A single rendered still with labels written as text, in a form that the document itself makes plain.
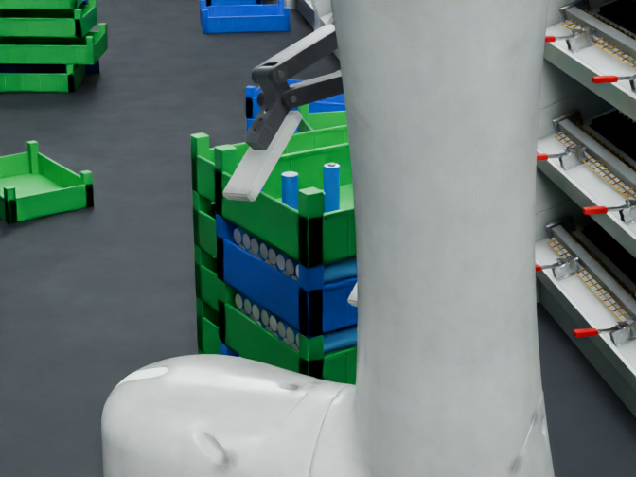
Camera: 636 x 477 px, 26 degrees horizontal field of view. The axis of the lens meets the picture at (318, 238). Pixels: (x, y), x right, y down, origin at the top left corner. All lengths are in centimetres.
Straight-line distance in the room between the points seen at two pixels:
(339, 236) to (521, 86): 77
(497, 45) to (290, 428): 29
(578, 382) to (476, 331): 156
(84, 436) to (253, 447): 130
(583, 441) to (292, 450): 132
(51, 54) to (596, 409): 231
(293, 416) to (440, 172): 22
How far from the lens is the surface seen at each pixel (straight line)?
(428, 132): 67
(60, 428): 215
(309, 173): 163
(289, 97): 92
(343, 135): 202
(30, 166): 332
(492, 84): 67
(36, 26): 405
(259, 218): 149
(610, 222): 213
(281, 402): 85
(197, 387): 87
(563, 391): 226
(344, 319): 147
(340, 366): 149
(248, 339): 157
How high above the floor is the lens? 101
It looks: 21 degrees down
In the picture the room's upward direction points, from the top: straight up
